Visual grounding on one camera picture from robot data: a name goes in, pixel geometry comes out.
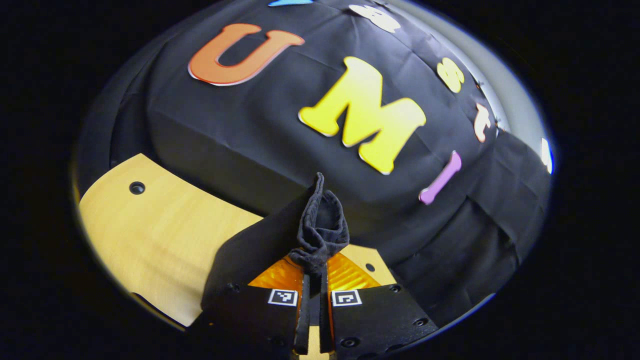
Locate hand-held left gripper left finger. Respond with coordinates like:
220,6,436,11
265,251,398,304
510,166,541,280
191,256,312,360

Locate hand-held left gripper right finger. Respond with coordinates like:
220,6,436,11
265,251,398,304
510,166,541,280
319,252,440,360

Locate black jeans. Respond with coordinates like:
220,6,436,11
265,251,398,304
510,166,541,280
201,172,351,313

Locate black backdrop cloth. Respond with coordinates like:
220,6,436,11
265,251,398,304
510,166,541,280
75,0,553,328

